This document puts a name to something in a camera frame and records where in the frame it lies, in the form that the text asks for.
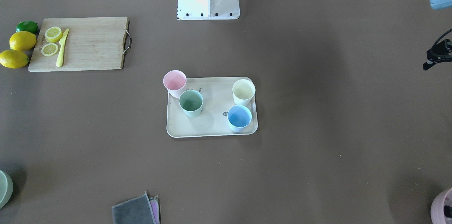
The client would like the blue cup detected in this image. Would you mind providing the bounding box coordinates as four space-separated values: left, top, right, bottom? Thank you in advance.
227 105 253 132

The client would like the yellow plastic knife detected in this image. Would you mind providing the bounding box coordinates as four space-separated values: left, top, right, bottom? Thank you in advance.
55 29 70 67

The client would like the wooden cutting board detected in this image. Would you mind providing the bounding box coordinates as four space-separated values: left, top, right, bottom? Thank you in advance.
28 17 130 72

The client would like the pink mixing bowl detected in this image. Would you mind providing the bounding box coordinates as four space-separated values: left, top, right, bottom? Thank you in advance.
430 188 452 224

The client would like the pink folded cloth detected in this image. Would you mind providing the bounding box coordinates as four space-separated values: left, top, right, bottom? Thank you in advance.
149 195 160 224

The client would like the green bowl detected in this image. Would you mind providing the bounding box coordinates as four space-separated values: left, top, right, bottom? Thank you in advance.
0 170 13 208

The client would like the upper lemon slice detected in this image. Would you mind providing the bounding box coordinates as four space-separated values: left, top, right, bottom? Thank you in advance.
44 26 63 43

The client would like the green cup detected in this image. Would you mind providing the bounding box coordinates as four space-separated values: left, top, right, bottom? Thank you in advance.
179 90 204 118

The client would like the grey folded cloth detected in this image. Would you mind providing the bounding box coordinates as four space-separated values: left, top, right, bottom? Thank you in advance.
112 193 154 224

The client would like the upper whole lemon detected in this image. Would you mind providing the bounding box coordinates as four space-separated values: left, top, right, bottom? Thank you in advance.
9 31 37 51

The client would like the lower lemon slice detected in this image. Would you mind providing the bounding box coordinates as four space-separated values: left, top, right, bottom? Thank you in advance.
41 43 59 57

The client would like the white cup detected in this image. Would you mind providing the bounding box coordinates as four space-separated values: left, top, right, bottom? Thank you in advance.
232 79 256 106

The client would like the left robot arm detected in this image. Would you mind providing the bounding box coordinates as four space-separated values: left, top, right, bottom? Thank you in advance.
423 0 452 71

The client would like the pink cup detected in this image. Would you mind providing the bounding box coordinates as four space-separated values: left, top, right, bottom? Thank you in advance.
163 70 187 98

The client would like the lemon slice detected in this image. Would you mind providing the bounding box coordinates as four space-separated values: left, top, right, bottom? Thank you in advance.
44 26 63 43
41 43 59 57

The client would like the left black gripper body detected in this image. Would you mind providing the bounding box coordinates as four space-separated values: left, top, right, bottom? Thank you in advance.
427 39 452 64

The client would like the beige rabbit tray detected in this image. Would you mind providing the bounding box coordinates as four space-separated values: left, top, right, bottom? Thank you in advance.
166 76 250 138

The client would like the whole lemon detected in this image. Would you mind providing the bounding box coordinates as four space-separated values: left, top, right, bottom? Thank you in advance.
0 49 29 69
9 31 37 51

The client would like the lower whole lemon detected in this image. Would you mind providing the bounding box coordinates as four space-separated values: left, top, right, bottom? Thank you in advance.
0 49 29 69

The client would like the green lime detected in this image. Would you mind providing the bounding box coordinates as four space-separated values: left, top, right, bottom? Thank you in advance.
16 20 38 34

